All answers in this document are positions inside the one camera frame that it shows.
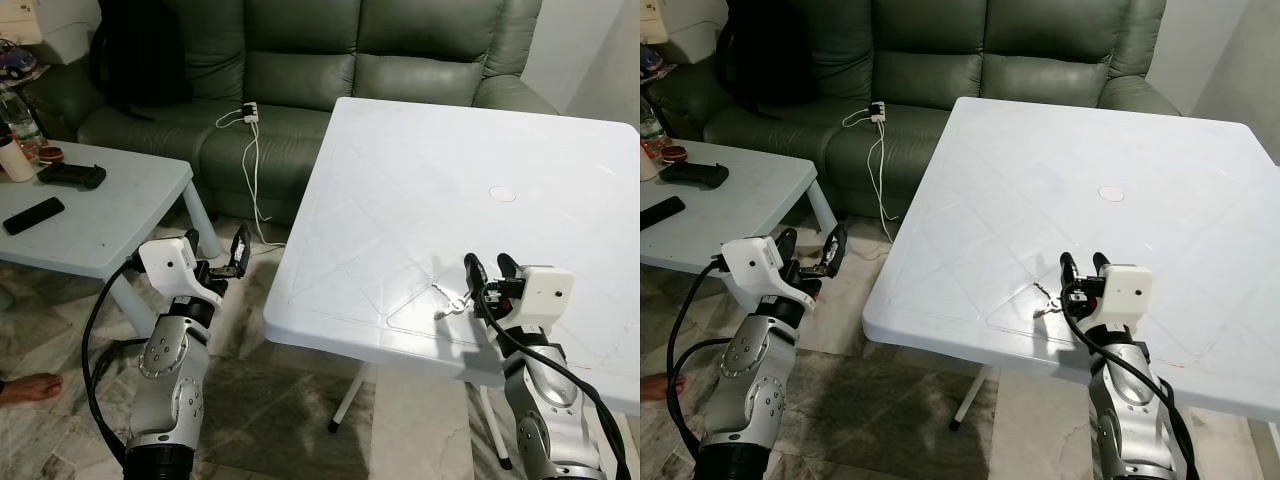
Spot white charging cable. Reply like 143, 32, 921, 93
215, 108, 288, 253
842, 107, 898, 247

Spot white appliance box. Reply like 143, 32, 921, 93
0, 0, 103, 67
640, 0, 730, 64

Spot person's bare foot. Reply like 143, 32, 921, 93
640, 372, 687, 404
0, 372, 64, 407

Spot black handheld controller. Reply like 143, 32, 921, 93
659, 159, 732, 189
37, 162, 107, 192

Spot green leather sofa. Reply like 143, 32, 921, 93
28, 0, 561, 227
650, 0, 1183, 223

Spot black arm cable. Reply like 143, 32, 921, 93
82, 257, 151, 466
475, 285, 633, 480
1062, 288, 1203, 480
664, 255, 733, 463

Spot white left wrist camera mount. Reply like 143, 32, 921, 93
720, 237, 817, 310
138, 237, 227, 307

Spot large white plastic table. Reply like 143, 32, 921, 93
262, 97, 641, 469
862, 97, 1280, 433

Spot small pale blue table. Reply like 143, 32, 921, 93
0, 140, 223, 336
640, 140, 839, 303

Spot black remote control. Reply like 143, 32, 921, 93
2, 196, 67, 237
640, 195, 688, 232

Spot black backpack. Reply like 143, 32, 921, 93
90, 0, 193, 113
714, 0, 818, 111

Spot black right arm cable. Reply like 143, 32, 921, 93
475, 285, 633, 480
1062, 288, 1203, 480

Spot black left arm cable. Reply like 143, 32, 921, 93
664, 255, 733, 463
82, 257, 151, 466

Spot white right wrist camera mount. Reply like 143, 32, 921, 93
518, 265, 576, 332
1098, 263, 1155, 330

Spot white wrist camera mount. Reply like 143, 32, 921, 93
1098, 263, 1155, 330
518, 265, 576, 332
720, 237, 817, 310
138, 237, 227, 307

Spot clear plastic bottle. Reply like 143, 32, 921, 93
640, 95, 669, 161
0, 84, 43, 161

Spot silver keys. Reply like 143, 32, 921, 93
1032, 282, 1071, 320
434, 284, 477, 322

